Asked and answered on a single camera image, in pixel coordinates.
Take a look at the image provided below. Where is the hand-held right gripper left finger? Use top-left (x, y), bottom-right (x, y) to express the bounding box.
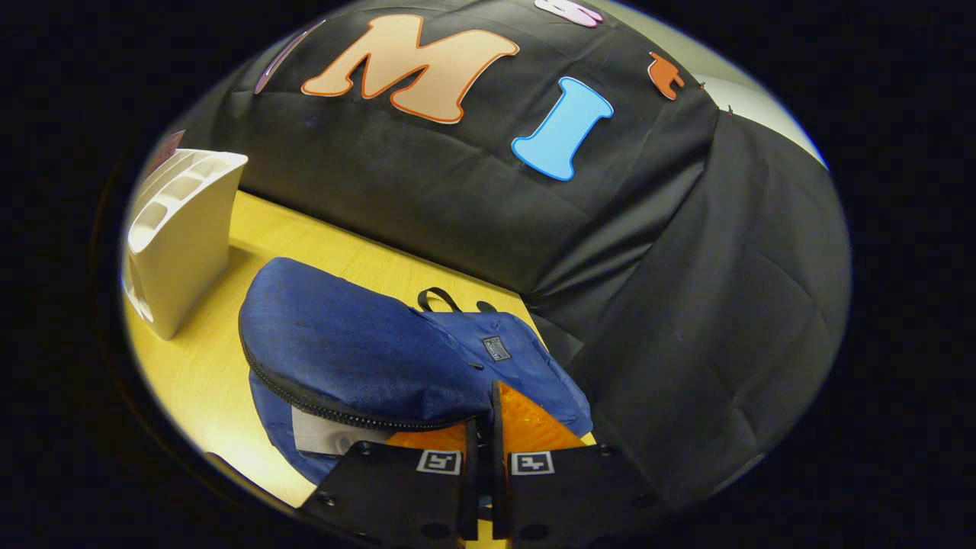
top-left (301, 416), bottom-right (481, 546)

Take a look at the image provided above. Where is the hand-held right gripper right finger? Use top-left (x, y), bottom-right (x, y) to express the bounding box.
top-left (490, 381), bottom-right (672, 546)

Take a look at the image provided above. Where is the white bookshelf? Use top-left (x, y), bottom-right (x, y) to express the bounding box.
top-left (120, 149), bottom-right (249, 341)

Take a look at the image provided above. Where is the black backdrop cloth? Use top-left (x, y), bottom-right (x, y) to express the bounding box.
top-left (133, 0), bottom-right (852, 508)

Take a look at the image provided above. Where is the pink book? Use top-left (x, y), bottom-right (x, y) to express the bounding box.
top-left (143, 128), bottom-right (188, 178)

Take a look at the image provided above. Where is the blue schoolbag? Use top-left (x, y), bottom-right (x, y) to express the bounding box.
top-left (238, 257), bottom-right (594, 489)

